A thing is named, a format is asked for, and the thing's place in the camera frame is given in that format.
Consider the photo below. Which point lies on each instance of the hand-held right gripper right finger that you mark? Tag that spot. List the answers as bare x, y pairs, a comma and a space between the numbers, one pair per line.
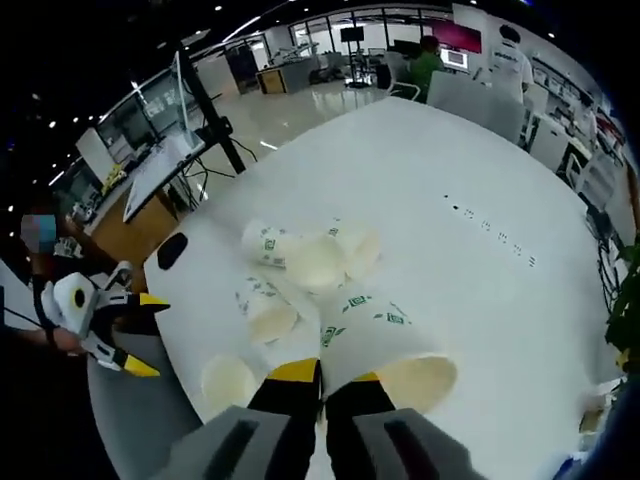
370, 435

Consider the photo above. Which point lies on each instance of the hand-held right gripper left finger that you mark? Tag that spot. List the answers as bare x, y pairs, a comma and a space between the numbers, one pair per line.
280, 430

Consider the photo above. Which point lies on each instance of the printed paper cup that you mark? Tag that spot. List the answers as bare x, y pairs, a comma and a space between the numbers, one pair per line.
265, 310
225, 382
362, 245
380, 345
280, 245

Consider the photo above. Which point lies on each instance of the pink wall screen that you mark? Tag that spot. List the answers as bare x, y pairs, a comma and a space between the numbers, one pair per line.
457, 37

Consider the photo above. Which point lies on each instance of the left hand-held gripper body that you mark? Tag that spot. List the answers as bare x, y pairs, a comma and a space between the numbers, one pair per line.
62, 305

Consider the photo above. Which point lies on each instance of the clear upright panel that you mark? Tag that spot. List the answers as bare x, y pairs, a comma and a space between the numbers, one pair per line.
182, 100

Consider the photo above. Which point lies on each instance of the black rounded device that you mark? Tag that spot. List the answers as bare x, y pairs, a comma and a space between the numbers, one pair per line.
171, 250

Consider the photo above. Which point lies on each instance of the white table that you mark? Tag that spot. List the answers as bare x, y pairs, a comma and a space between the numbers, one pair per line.
450, 165

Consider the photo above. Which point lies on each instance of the small desk monitor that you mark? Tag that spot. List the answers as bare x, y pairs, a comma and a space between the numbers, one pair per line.
456, 60

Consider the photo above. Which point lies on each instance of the black screen on stand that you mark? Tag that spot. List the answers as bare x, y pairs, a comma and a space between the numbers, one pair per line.
352, 36

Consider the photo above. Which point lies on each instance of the tilted flat display panel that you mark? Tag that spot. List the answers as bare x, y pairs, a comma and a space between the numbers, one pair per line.
155, 185

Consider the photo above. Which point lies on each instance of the person in dark clothes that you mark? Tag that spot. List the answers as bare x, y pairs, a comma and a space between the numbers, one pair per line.
15, 290

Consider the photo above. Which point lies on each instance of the wooden side desk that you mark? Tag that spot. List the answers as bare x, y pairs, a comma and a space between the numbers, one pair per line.
130, 235

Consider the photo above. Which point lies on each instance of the person's left hand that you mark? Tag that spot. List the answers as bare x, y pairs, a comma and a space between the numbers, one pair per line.
70, 341

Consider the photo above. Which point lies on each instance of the wooden cabinet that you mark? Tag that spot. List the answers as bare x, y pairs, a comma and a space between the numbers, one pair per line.
285, 80

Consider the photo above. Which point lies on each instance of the white office chair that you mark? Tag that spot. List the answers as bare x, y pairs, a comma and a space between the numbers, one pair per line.
402, 75

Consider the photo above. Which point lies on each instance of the grey mesh office chair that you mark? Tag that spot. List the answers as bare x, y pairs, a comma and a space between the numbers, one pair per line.
547, 142
475, 105

